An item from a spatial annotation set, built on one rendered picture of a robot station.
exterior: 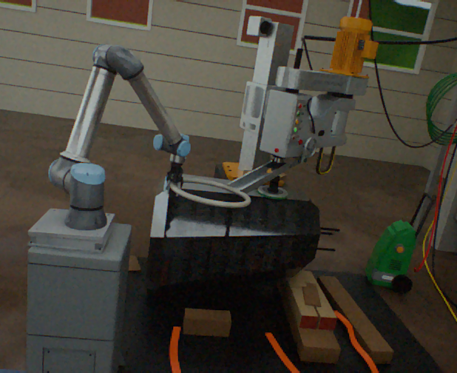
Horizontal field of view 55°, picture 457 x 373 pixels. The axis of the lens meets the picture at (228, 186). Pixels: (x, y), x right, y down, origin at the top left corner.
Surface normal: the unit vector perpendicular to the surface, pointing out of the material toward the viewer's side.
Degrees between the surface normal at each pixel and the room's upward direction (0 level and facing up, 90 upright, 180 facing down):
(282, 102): 90
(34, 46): 90
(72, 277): 90
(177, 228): 45
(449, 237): 90
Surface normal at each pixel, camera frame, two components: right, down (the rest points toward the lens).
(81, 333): 0.07, 0.31
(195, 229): 0.21, -0.44
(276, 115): -0.67, 0.12
